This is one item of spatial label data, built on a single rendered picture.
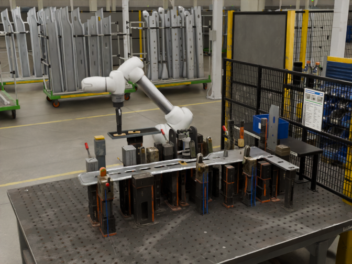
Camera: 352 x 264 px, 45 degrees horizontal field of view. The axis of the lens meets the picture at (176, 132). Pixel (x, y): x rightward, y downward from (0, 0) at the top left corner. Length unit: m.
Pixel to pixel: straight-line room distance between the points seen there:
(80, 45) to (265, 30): 5.46
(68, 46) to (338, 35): 5.48
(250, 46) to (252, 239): 3.48
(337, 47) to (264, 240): 5.07
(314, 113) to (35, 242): 2.10
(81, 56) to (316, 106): 7.37
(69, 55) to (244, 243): 7.66
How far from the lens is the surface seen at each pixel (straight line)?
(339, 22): 7.33
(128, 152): 2.92
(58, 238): 2.74
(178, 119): 3.59
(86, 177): 2.78
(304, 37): 7.00
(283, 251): 2.77
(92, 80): 2.96
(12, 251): 4.13
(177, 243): 2.60
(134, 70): 3.50
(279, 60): 5.29
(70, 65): 9.73
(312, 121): 3.34
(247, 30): 5.77
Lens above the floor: 2.01
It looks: 16 degrees down
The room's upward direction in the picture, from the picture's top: straight up
